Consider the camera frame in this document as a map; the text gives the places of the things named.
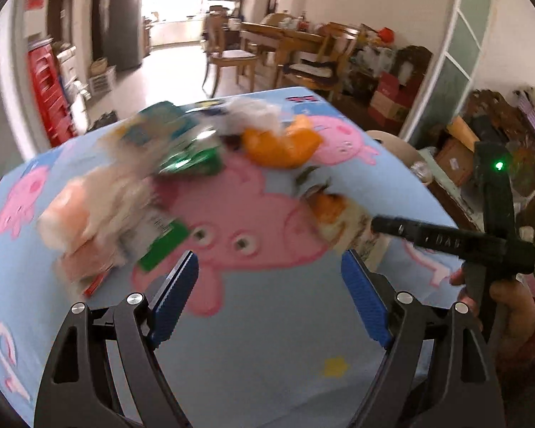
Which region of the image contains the beige trash bin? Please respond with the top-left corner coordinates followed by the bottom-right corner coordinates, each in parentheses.
top-left (367, 131), bottom-right (434, 185)

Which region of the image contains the person's right hand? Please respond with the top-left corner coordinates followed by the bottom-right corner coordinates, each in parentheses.
top-left (448, 269), bottom-right (535, 358)

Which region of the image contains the brown cardboard box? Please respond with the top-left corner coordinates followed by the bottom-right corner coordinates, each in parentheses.
top-left (435, 138), bottom-right (474, 187)

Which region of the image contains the red cardboard box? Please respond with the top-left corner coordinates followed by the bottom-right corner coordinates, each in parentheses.
top-left (368, 72), bottom-right (424, 126)

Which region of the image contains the peach plastic bag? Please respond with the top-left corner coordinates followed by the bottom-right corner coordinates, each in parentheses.
top-left (36, 165), bottom-right (155, 297)

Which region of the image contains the blue cartoon pig tablecloth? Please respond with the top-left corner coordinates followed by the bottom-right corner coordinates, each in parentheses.
top-left (0, 86), bottom-right (463, 426)

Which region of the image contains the wooden chair with cushion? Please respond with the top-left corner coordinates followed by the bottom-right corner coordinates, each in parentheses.
top-left (283, 22), bottom-right (360, 102)

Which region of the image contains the green snack wrapper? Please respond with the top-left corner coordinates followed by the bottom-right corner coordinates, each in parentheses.
top-left (122, 102), bottom-right (224, 176)

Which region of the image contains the wooden dining table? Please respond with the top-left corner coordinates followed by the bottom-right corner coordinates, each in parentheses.
top-left (240, 22), bottom-right (339, 89)

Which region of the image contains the white crumpled tissue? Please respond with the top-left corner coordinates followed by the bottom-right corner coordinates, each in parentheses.
top-left (216, 97), bottom-right (282, 135)

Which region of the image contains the white storage crate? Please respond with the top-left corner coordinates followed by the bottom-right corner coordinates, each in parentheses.
top-left (88, 66), bottom-right (116, 98)

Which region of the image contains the wooden chair near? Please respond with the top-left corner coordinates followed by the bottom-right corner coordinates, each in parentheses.
top-left (203, 11), bottom-right (258, 98)

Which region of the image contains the red plastic drawer cabinet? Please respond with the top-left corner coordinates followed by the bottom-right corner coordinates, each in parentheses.
top-left (27, 39), bottom-right (77, 148)

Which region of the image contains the dark refrigerator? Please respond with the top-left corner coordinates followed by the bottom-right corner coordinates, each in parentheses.
top-left (105, 0), bottom-right (145, 72)

